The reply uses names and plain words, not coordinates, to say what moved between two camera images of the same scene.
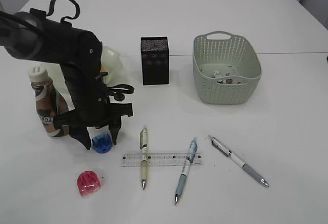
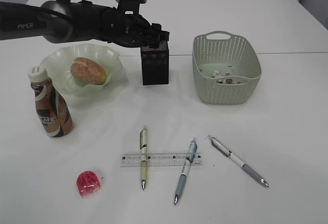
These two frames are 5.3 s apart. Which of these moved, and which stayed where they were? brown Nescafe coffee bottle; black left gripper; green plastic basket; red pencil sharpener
Moved: black left gripper
Stayed: green plastic basket; brown Nescafe coffee bottle; red pencil sharpener
